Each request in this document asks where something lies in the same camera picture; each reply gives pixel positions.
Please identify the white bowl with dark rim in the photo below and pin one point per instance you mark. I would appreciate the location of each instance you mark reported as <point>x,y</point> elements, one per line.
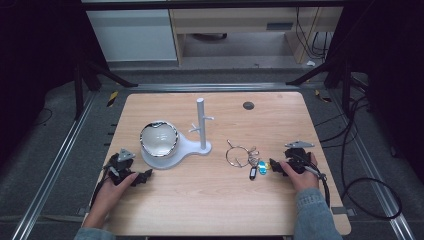
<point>159,138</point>

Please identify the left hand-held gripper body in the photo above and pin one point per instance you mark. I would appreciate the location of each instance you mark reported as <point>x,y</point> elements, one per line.
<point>121,165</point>

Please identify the yellow black tape strip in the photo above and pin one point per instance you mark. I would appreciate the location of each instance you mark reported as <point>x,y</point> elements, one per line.
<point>322,96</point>
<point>112,99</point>

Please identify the grey table grommet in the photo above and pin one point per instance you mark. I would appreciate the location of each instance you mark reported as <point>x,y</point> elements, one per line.
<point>248,105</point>

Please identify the metal floor rail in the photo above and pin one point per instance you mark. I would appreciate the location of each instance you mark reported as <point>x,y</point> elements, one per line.
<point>376,173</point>
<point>50,173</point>

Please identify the white cabinet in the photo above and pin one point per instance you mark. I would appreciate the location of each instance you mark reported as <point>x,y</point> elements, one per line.
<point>131,35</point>

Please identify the person's right hand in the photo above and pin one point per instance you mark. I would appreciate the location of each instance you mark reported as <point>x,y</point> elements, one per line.
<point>305,181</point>

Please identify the white hook stand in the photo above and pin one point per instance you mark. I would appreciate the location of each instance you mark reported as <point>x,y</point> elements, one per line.
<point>193,148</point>

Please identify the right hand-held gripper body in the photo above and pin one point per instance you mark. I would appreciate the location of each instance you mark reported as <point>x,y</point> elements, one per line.
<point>295,156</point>

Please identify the black metal stand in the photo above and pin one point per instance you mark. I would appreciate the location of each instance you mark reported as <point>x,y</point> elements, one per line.
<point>336,73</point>
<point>83,80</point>

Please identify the person's left hand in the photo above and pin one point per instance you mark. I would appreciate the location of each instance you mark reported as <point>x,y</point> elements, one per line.
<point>108,200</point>

